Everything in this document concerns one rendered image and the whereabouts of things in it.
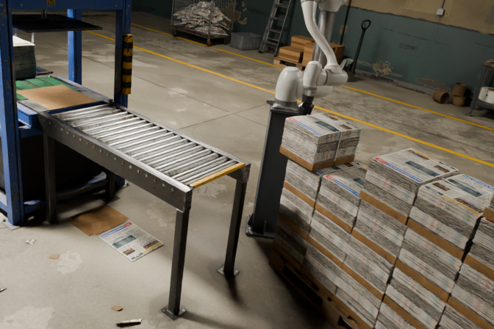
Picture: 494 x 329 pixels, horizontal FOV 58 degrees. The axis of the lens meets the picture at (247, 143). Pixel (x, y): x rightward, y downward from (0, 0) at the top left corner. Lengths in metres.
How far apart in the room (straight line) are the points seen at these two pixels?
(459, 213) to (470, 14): 7.06
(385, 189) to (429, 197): 0.24
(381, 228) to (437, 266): 0.32
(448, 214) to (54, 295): 2.13
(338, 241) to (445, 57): 6.81
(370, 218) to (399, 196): 0.23
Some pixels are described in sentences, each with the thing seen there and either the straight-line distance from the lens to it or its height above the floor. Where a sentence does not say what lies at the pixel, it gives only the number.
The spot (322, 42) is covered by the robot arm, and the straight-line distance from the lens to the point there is 2.91.
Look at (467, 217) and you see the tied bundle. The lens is 2.12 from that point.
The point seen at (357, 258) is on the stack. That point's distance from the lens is 2.55.
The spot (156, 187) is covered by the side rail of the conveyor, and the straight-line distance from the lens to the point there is 2.41.
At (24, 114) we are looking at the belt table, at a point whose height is 0.77.
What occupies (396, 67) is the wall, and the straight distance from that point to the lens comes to 9.34.
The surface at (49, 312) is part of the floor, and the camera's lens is 2.80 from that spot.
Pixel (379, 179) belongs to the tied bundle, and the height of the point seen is 0.98.
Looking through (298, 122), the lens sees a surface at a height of 1.06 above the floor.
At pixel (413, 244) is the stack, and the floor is 0.77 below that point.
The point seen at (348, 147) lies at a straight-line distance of 2.76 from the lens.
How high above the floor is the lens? 1.90
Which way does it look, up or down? 22 degrees down
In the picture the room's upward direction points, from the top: 8 degrees clockwise
